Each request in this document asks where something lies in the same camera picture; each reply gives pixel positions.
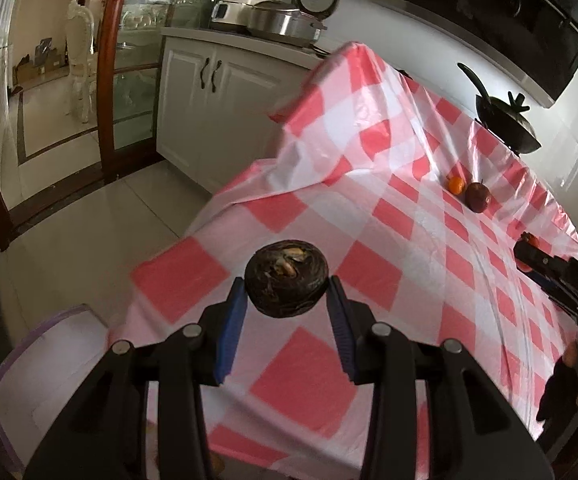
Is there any red apple with stem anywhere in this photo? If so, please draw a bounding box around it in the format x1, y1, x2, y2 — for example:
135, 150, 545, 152
464, 182, 492, 214

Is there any orange mandarin back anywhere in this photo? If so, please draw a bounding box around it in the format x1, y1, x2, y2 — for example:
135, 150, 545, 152
448, 174, 467, 196

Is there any dark passion fruit back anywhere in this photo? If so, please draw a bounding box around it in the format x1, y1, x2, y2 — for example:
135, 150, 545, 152
245, 240, 329, 318

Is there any small red tomato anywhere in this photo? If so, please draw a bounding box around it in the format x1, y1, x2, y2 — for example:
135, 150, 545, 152
514, 232, 540, 273

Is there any white kitchen cabinet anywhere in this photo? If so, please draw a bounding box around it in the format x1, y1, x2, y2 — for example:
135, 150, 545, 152
157, 27, 319, 194

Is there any white storage bin purple trim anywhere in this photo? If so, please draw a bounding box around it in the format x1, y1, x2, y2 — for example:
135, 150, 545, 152
0, 304, 134, 479

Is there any red white checkered tablecloth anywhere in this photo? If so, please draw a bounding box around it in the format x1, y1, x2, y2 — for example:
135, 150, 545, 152
113, 44, 578, 479

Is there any black wok with lid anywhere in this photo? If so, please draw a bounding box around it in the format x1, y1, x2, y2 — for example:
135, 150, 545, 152
457, 62, 541, 155

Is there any steel pot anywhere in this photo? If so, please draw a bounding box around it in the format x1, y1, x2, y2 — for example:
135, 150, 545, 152
247, 0, 327, 48

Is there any white chair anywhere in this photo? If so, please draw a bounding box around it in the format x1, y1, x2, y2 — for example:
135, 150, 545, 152
65, 0, 97, 124

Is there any white electric cooker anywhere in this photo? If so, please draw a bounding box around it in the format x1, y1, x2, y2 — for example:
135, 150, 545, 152
210, 0, 264, 30

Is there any wooden glass door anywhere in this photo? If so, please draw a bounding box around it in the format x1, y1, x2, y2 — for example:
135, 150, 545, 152
0, 0, 271, 252

